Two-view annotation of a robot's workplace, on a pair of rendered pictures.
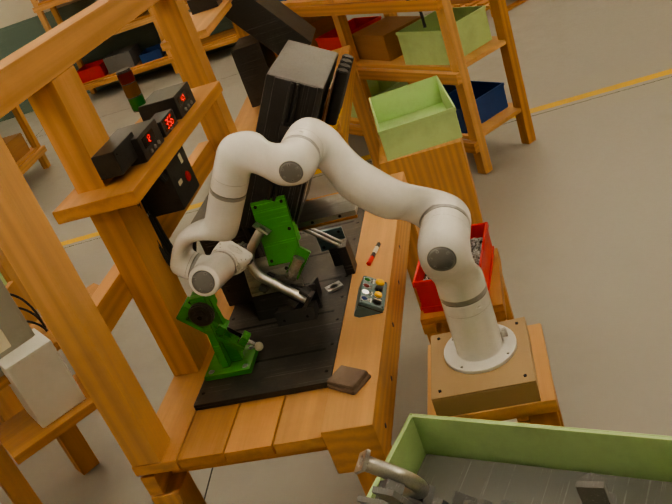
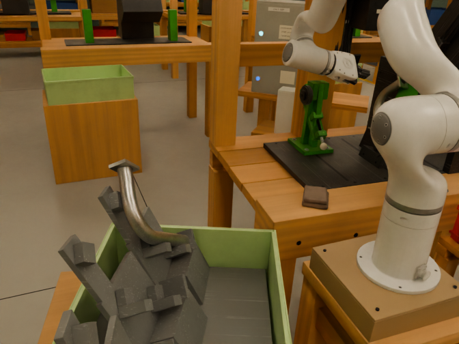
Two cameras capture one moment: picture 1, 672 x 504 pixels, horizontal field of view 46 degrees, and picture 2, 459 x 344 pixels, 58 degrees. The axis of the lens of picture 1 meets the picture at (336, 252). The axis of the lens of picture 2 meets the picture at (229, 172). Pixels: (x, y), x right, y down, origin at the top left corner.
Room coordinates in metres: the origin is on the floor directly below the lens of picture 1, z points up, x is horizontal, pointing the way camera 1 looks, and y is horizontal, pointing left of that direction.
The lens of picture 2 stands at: (0.85, -0.66, 1.55)
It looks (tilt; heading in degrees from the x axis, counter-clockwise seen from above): 27 degrees down; 53
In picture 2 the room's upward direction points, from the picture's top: 3 degrees clockwise
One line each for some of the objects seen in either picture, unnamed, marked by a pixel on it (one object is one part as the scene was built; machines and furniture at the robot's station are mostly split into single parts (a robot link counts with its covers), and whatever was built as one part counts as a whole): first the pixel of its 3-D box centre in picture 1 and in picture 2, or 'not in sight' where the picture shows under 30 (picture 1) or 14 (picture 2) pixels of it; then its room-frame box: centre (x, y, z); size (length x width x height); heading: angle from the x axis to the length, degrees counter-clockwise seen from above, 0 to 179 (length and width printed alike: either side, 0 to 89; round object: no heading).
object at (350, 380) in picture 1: (348, 378); (315, 196); (1.74, 0.09, 0.91); 0.10 x 0.08 x 0.03; 41
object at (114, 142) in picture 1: (117, 155); not in sight; (2.16, 0.47, 1.59); 0.15 x 0.07 x 0.07; 163
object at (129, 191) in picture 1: (149, 142); not in sight; (2.45, 0.43, 1.52); 0.90 x 0.25 x 0.04; 163
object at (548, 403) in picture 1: (488, 375); (388, 294); (1.66, -0.26, 0.83); 0.32 x 0.32 x 0.04; 74
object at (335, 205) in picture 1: (303, 215); not in sight; (2.42, 0.06, 1.11); 0.39 x 0.16 x 0.03; 73
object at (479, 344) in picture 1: (471, 321); (404, 235); (1.65, -0.26, 1.01); 0.19 x 0.19 x 0.18
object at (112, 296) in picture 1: (157, 228); (368, 51); (2.48, 0.53, 1.23); 1.30 x 0.05 x 0.09; 163
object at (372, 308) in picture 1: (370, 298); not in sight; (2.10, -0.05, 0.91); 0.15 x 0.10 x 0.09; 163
